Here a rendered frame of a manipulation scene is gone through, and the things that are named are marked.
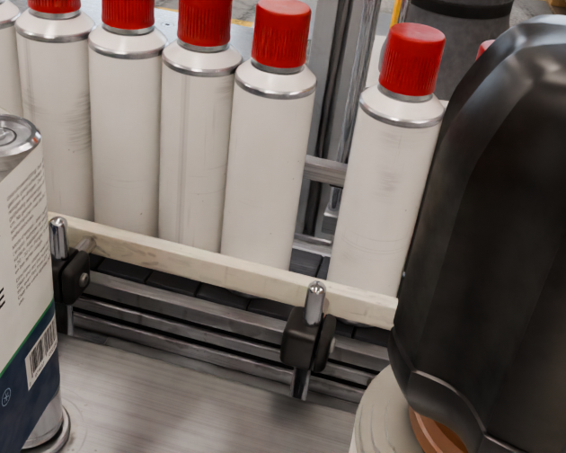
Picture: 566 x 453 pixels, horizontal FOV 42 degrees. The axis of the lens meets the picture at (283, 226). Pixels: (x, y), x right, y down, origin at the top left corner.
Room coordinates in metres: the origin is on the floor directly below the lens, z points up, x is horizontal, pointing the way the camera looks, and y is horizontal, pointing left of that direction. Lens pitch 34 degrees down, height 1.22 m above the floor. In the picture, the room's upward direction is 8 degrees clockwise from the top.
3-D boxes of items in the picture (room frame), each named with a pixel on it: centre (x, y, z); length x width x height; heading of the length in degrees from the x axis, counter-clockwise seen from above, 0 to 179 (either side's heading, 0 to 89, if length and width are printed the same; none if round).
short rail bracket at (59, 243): (0.40, 0.14, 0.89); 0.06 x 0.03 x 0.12; 170
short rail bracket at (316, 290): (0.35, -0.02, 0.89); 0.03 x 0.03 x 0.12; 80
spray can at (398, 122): (0.42, -0.06, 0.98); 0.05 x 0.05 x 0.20
